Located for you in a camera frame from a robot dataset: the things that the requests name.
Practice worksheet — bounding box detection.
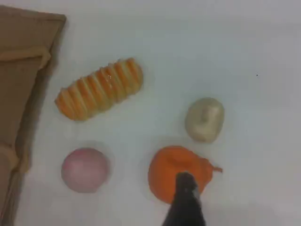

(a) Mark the striped orange bread roll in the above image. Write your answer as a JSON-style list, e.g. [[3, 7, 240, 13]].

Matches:
[[54, 57, 144, 122]]

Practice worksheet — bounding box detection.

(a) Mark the orange fruit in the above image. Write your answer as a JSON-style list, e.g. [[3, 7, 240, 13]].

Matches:
[[147, 145, 223, 205]]

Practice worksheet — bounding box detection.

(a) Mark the beige garlic-shaped toy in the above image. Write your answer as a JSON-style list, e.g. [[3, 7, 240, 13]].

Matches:
[[184, 97, 225, 144]]

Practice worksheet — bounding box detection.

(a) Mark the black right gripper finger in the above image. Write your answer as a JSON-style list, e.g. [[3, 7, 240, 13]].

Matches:
[[162, 171, 207, 226]]

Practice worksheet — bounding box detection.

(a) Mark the brown jute tote bag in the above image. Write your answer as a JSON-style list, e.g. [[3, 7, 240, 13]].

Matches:
[[0, 5, 67, 226]]

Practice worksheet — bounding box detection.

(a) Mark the pink round bun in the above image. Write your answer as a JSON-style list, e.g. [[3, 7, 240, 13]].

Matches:
[[61, 147, 111, 194]]

